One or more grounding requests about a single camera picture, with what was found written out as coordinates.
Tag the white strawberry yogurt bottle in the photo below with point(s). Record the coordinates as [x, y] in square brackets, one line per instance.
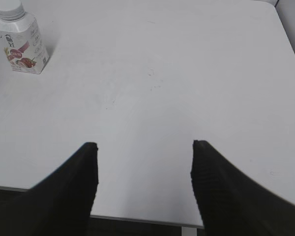
[22, 44]

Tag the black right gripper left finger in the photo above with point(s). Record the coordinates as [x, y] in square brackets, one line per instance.
[59, 205]

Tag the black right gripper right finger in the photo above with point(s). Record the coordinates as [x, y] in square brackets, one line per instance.
[232, 204]

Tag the white plastic bottle cap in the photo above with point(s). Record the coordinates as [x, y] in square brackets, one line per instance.
[11, 10]

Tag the white table leg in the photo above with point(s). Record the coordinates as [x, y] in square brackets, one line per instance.
[188, 231]

